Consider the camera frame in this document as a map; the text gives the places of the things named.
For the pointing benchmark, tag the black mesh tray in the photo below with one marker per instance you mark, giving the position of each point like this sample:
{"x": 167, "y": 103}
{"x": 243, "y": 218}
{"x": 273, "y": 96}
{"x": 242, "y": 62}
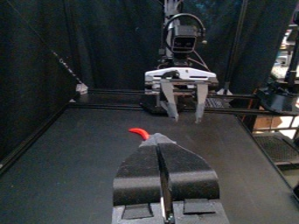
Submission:
{"x": 277, "y": 147}

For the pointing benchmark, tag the white corner bracket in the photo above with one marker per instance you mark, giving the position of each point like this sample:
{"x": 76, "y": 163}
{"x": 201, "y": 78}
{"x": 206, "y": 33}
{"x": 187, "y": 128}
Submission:
{"x": 82, "y": 88}

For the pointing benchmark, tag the black device stand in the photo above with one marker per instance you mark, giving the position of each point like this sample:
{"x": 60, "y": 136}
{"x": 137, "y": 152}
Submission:
{"x": 278, "y": 99}

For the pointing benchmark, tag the black cloth curtain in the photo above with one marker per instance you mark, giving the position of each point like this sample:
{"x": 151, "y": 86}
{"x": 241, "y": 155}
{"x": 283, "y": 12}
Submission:
{"x": 108, "y": 43}

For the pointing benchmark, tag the red toy chili pepper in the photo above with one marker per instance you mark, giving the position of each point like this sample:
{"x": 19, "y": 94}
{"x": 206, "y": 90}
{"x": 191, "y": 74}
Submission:
{"x": 139, "y": 132}

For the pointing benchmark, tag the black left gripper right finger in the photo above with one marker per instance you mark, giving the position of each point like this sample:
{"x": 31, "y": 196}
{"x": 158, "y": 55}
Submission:
{"x": 191, "y": 178}

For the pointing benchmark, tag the black frame pole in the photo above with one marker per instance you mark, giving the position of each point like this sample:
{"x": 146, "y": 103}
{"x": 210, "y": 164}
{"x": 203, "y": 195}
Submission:
{"x": 238, "y": 35}

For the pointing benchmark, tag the brown cardboard box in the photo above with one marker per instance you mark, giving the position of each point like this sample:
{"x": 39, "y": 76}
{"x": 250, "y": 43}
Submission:
{"x": 263, "y": 122}

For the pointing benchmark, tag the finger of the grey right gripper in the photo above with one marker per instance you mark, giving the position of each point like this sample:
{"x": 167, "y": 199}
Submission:
{"x": 170, "y": 99}
{"x": 201, "y": 100}

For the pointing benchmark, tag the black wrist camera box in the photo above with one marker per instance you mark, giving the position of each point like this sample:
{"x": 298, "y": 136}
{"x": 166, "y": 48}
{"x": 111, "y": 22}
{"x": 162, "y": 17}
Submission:
{"x": 183, "y": 39}

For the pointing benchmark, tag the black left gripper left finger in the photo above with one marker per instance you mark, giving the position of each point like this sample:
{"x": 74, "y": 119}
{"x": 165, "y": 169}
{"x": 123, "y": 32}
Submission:
{"x": 137, "y": 178}

